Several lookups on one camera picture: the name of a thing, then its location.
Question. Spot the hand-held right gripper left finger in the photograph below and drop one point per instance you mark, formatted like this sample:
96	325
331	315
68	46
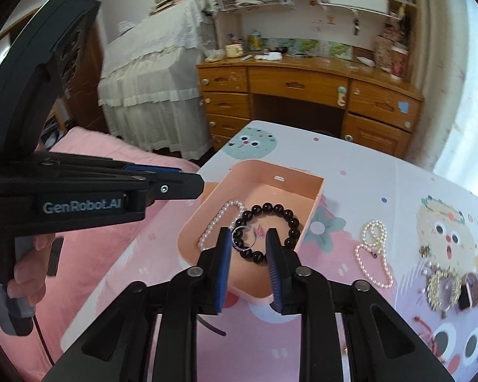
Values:
223	272

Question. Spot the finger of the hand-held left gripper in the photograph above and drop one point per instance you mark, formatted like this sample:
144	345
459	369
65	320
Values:
159	170
179	187

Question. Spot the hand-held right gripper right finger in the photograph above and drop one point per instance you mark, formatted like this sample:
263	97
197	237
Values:
273	274

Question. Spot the pink plastic box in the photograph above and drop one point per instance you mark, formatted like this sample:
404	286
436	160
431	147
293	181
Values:
271	195

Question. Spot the person's left hand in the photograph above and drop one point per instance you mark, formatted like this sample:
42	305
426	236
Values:
28	278

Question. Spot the white lace furniture cover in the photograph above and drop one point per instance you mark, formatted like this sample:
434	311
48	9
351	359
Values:
151	79

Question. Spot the pink fluffy blanket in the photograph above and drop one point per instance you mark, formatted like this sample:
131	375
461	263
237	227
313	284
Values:
103	254

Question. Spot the clear plastic bag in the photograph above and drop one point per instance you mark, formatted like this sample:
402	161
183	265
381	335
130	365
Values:
214	55

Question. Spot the cartoon printed tablecloth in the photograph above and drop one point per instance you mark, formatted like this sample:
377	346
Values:
362	175

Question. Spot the yellow mug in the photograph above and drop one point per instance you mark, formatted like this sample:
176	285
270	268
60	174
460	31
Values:
233	50

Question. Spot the small flower earring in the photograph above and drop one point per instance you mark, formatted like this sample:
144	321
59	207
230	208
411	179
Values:
424	251

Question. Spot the glass jar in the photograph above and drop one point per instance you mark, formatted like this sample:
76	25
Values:
255	41

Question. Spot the gold rhinestone brooch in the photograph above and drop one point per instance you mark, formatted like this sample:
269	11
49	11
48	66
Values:
434	286

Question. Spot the wooden desk with drawers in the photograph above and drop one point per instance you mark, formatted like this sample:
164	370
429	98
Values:
302	73

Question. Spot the stack of books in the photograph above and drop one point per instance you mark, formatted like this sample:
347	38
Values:
171	2

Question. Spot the wooden bookshelf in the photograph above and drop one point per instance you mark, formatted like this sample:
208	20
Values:
286	20

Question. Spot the white bottle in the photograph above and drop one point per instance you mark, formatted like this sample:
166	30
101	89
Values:
366	61

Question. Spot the hanging keys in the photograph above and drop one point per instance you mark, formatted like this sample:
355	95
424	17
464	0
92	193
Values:
356	26

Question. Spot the red paper cup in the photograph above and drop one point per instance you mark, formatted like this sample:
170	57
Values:
399	63

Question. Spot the white floral curtain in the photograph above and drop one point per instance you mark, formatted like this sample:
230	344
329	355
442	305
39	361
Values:
462	107

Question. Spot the white hanging basket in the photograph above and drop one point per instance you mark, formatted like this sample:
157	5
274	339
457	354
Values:
354	0

